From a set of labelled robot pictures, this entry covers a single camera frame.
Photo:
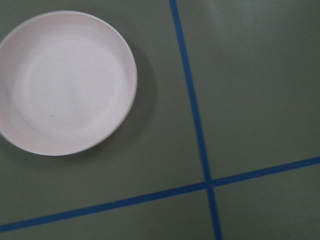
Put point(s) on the pink plastic plate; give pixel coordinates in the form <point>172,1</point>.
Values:
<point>67,81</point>

